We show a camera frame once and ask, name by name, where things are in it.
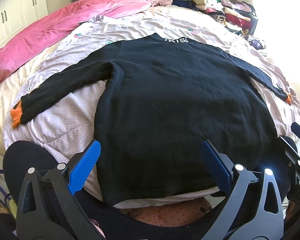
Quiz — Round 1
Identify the black long-sleeve sweater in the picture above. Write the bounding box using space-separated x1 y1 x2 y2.
11 34 291 206

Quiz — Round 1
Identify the white bag of clothes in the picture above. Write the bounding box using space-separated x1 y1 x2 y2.
245 35 266 50

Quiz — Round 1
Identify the pile of folded clothes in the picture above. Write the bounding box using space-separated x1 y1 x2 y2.
192 0 258 35

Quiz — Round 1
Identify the lilac strawberry bed cover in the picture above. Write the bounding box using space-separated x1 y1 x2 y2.
3 6 300 209

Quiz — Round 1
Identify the cream bed sheet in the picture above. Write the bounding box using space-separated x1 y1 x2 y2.
0 43 59 155

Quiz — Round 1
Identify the dark navy garment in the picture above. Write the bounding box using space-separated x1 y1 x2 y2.
172 0 199 11

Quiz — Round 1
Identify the pink quilt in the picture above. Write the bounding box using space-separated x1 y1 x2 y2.
0 0 151 83

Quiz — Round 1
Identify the cream wardrobe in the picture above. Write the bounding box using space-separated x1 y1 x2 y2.
0 0 48 48

